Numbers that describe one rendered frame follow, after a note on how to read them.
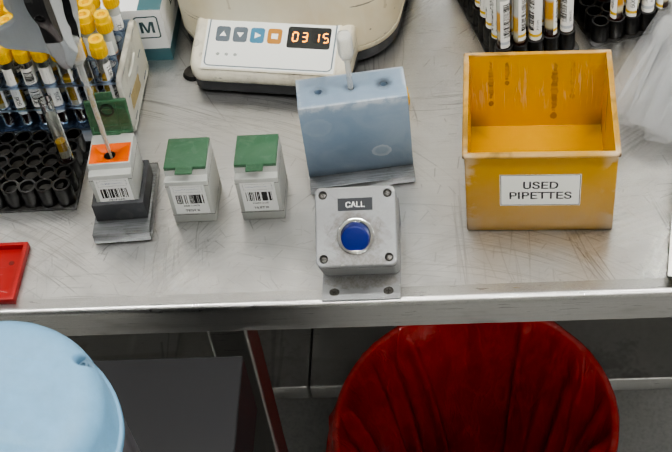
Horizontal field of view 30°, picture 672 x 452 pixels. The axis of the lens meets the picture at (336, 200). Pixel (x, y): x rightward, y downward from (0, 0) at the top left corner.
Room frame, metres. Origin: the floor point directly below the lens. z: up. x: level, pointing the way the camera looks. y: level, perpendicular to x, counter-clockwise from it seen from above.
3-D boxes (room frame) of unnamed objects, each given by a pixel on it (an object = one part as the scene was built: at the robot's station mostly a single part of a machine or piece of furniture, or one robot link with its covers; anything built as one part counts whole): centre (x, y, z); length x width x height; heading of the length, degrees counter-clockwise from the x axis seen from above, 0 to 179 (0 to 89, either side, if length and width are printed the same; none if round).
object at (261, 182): (0.81, 0.07, 0.91); 0.05 x 0.04 x 0.07; 171
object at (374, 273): (0.74, -0.02, 0.92); 0.13 x 0.07 x 0.08; 171
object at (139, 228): (0.83, 0.20, 0.89); 0.09 x 0.05 x 0.04; 174
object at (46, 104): (0.89, 0.25, 0.93); 0.01 x 0.01 x 0.10
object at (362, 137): (0.84, -0.03, 0.92); 0.10 x 0.07 x 0.10; 88
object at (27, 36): (0.81, 0.22, 1.11); 0.06 x 0.03 x 0.09; 84
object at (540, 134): (0.79, -0.19, 0.93); 0.13 x 0.13 x 0.10; 79
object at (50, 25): (0.81, 0.20, 1.16); 0.05 x 0.02 x 0.09; 174
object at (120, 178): (0.83, 0.20, 0.92); 0.05 x 0.04 x 0.06; 174
